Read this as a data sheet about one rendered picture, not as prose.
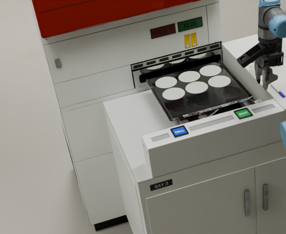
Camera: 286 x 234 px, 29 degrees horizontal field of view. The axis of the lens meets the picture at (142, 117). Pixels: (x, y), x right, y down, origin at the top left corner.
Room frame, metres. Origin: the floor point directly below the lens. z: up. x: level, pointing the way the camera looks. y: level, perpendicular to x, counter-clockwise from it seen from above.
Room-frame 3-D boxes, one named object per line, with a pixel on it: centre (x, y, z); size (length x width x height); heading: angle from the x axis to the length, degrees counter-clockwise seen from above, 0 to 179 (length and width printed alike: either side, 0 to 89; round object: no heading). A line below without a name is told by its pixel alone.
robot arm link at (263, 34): (1.81, -0.51, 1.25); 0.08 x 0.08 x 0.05
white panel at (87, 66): (2.25, -0.03, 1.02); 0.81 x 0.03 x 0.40; 101
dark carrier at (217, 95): (2.07, -0.26, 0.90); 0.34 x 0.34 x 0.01; 11
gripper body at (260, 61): (1.81, -0.51, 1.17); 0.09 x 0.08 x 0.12; 101
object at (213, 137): (1.70, -0.26, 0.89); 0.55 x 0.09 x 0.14; 101
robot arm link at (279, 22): (1.71, -0.53, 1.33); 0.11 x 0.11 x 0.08; 3
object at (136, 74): (2.27, -0.20, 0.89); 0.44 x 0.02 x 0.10; 101
